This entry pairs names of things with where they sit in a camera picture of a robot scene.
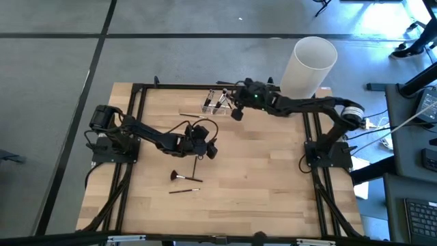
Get white paper sheets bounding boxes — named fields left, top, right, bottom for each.
left=350, top=155, right=371, bottom=201

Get black chair base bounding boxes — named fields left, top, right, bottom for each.
left=313, top=0, right=333, bottom=18

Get grey chair leg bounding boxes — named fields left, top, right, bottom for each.
left=0, top=149, right=27, bottom=165

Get small black device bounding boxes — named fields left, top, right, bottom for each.
left=421, top=148, right=437, bottom=172

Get black keyboard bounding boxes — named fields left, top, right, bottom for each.
left=404, top=197, right=437, bottom=246

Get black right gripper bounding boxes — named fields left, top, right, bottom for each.
left=225, top=77, right=272, bottom=122

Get person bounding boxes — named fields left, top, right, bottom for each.
left=390, top=20, right=437, bottom=59

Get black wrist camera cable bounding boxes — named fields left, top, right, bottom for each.
left=169, top=118, right=220, bottom=143

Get silver frame bracket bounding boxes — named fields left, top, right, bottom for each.
left=106, top=234, right=147, bottom=244
left=296, top=238, right=337, bottom=246

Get white cable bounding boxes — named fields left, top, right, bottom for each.
left=351, top=100, right=437, bottom=156

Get black table-level camera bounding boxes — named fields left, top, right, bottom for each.
left=251, top=231, right=269, bottom=246

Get black monitor pole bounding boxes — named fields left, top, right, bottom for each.
left=399, top=61, right=437, bottom=98

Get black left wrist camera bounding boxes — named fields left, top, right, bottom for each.
left=193, top=124, right=210, bottom=140

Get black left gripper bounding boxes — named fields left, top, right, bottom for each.
left=180, top=124, right=219, bottom=161

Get black aluminium table frame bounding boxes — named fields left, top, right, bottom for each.
left=76, top=81, right=365, bottom=246

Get clear acrylic brush holder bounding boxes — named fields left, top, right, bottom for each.
left=201, top=89, right=232, bottom=115

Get fan makeup brush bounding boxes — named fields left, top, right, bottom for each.
left=169, top=169, right=203, bottom=183

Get grey desk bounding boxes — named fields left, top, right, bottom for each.
left=382, top=172, right=437, bottom=246
left=385, top=83, right=437, bottom=182

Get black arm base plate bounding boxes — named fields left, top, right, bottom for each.
left=91, top=136, right=141, bottom=164
left=304, top=139, right=353, bottom=169

